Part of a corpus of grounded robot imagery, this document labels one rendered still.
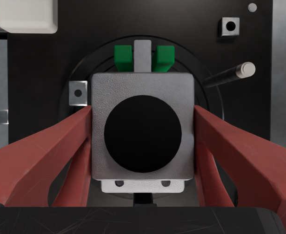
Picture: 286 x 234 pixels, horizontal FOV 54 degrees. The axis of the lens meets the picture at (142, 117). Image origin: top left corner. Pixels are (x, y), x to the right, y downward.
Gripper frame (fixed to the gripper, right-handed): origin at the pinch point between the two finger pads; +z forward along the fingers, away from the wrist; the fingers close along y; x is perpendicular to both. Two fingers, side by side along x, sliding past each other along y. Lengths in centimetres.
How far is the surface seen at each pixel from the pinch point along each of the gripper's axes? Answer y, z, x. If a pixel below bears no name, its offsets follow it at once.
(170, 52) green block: -1.8, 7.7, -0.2
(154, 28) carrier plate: -1.1, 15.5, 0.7
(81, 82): 4.7, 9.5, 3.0
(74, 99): 5.3, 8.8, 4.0
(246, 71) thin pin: -5.6, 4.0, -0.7
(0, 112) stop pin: 12.9, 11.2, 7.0
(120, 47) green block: 1.4, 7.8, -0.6
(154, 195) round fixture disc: -1.0, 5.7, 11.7
